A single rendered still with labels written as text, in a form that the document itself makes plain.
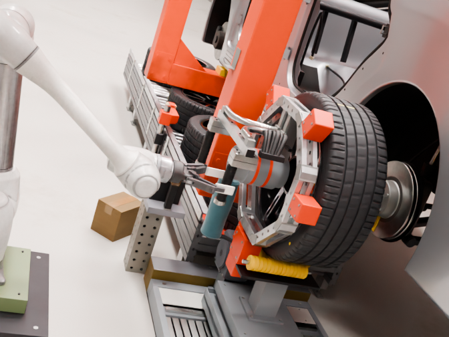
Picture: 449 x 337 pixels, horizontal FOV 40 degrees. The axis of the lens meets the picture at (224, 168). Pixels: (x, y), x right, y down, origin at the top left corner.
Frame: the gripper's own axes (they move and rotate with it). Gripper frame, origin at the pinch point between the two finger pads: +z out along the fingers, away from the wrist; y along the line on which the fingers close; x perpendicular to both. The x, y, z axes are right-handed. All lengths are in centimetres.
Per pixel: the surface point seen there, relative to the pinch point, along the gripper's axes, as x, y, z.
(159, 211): -39, -51, -5
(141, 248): -69, -70, -3
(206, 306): -71, -31, 23
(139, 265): -79, -70, -1
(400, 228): -3, 1, 74
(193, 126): -33, -168, 32
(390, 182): 9, -13, 71
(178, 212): -38, -51, 3
